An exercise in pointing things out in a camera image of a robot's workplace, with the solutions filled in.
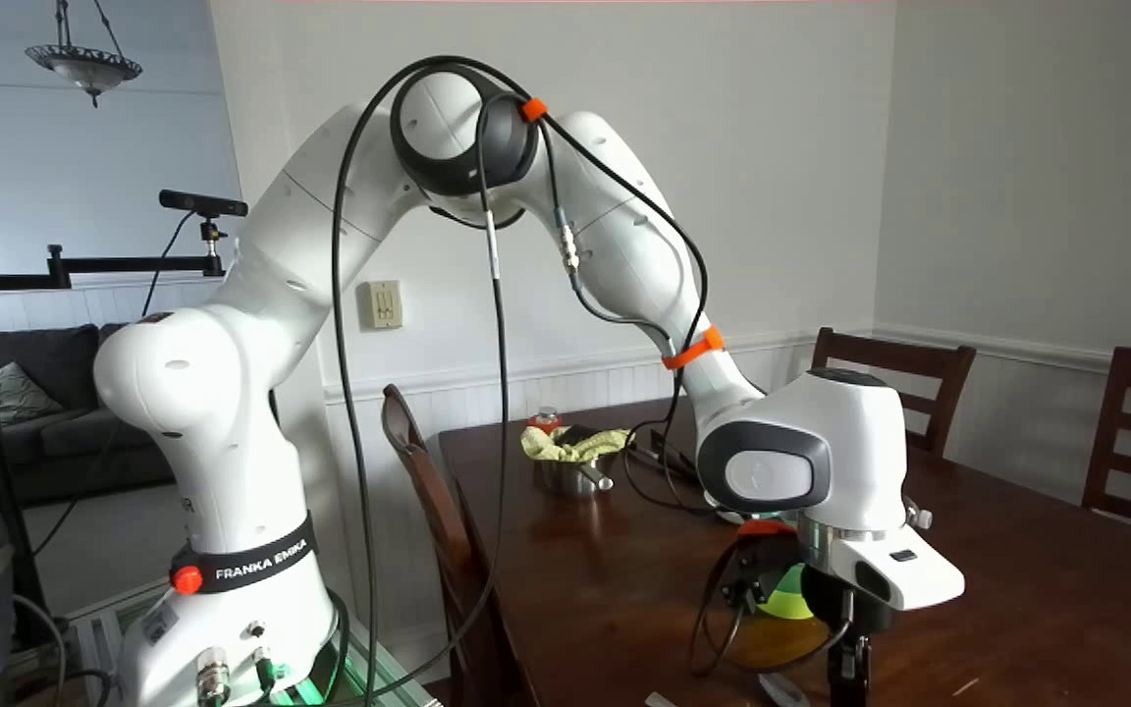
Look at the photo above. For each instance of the hanging chandelier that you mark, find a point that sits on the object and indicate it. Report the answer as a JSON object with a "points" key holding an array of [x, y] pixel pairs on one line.
{"points": [[84, 63]]}

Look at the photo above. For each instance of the yellow-green cloth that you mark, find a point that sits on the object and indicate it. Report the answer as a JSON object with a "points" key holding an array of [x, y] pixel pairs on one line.
{"points": [[568, 447]]}

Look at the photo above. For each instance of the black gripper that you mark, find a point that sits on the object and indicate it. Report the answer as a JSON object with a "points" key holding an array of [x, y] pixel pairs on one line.
{"points": [[851, 654]]}

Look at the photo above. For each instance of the dark gray sofa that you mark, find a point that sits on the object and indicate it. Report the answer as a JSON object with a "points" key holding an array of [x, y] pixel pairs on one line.
{"points": [[67, 447]]}

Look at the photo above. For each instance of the beige light switch plate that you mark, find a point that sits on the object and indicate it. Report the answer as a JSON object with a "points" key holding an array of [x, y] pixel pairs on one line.
{"points": [[378, 306]]}

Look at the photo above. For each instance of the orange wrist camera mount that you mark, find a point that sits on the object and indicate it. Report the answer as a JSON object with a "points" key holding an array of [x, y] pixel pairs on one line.
{"points": [[762, 527]]}

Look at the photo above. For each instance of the black camera on boom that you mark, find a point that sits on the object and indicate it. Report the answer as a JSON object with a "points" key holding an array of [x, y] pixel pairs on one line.
{"points": [[199, 203]]}

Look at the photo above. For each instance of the green cup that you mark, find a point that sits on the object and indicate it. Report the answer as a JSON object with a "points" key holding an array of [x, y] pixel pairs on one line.
{"points": [[787, 601]]}

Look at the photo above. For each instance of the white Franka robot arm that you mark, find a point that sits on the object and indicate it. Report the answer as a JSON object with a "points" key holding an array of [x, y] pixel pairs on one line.
{"points": [[235, 396]]}

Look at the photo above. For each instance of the metal pot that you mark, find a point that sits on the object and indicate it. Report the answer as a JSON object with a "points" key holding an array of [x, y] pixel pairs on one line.
{"points": [[569, 481]]}

